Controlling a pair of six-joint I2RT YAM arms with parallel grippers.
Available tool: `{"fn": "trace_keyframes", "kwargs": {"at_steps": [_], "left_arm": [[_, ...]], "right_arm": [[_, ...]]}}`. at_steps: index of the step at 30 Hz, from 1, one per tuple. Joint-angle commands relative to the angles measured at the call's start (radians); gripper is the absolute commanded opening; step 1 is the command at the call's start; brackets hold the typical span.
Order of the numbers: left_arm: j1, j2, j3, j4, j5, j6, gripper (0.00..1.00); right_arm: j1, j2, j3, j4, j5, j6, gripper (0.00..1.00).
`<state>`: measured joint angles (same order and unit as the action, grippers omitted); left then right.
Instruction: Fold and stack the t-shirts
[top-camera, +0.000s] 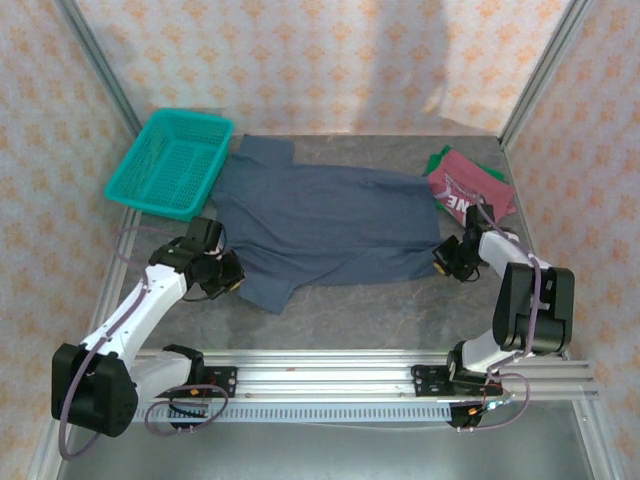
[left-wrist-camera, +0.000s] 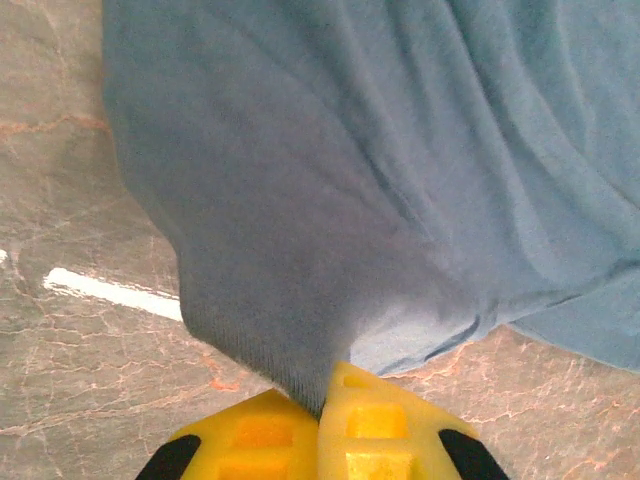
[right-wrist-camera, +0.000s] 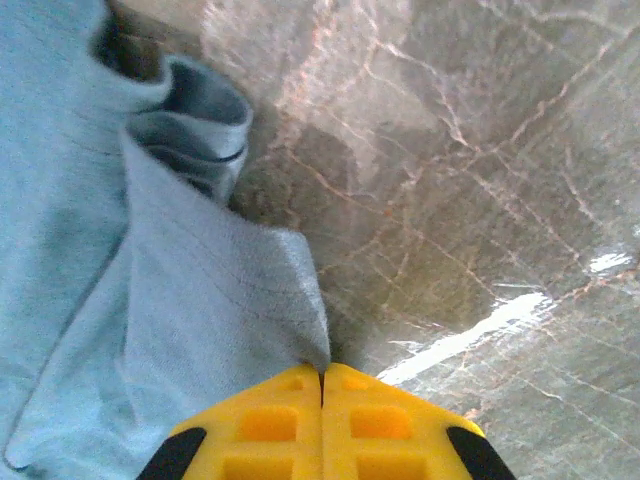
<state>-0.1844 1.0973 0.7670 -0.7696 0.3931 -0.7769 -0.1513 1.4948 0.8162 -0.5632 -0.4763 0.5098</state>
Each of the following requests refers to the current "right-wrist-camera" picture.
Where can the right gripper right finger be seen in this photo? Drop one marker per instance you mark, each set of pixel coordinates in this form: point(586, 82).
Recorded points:
point(380, 440)

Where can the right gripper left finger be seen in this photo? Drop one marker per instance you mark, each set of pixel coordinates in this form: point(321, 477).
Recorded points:
point(280, 440)

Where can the blue-grey t-shirt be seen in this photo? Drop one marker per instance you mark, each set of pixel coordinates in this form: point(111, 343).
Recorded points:
point(75, 200)

